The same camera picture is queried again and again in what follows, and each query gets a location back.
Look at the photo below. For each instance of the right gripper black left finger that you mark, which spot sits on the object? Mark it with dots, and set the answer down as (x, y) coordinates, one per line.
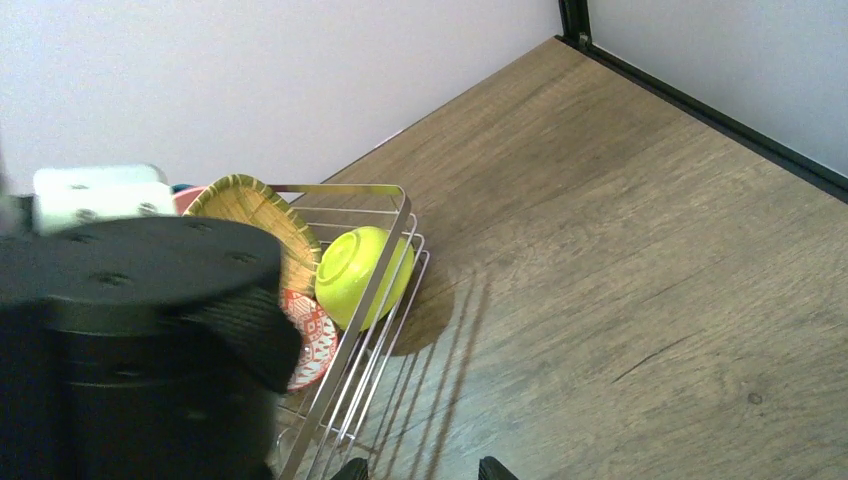
(355, 469)

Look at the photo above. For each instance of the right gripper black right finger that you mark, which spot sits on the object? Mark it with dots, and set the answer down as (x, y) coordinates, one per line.
(490, 468)

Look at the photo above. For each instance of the yellow-green bowl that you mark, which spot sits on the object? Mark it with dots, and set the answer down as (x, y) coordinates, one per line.
(347, 267)

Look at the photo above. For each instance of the red patterned bowl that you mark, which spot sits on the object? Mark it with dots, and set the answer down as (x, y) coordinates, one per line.
(319, 338)

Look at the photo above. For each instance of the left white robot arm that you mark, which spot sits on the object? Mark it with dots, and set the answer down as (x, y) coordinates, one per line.
(146, 348)

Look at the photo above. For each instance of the metal wire dish rack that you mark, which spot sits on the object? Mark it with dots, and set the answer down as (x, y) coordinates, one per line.
(321, 426)

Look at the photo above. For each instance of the pink plate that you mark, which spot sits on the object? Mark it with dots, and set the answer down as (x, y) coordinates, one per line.
(184, 196)

